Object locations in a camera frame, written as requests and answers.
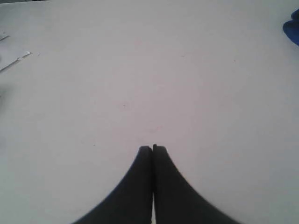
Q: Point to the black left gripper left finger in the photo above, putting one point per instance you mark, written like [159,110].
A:
[131,200]

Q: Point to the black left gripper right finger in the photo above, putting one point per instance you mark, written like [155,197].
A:
[175,200]

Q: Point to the blue towel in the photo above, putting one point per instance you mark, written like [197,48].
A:
[291,28]

